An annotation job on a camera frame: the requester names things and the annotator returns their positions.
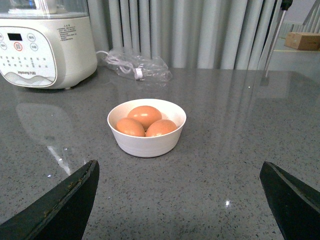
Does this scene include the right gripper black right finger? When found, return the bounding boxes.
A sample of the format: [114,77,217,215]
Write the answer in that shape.
[259,161,320,240]

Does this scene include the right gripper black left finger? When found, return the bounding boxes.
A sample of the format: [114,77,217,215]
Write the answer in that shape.
[0,160,100,240]

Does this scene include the brown egg bowl left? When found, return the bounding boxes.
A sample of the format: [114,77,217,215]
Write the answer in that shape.
[115,117,145,137]

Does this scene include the brown egg bowl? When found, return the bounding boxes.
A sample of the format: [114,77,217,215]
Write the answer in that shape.
[115,117,145,137]
[145,119,177,137]
[127,105,162,131]

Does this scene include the brown egg bowl back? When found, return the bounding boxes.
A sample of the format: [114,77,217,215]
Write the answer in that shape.
[127,105,162,131]

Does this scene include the brown egg bowl right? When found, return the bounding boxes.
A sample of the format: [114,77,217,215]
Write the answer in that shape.
[145,119,177,137]

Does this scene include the cardboard box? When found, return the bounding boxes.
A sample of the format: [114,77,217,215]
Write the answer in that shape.
[284,32,320,51]

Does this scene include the white ceramic bowl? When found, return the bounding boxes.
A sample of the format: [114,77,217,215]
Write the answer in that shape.
[107,98,187,158]

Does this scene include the clear plastic bag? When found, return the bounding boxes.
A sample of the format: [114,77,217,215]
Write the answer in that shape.
[97,48,173,83]

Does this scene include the white Joyoung soymilk maker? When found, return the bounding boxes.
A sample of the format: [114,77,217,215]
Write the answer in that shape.
[0,0,97,89]

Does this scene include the metal tripod stand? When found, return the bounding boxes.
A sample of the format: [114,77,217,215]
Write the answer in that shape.
[257,0,293,79]

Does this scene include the white power cable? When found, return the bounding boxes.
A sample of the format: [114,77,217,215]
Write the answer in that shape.
[95,50,145,81]

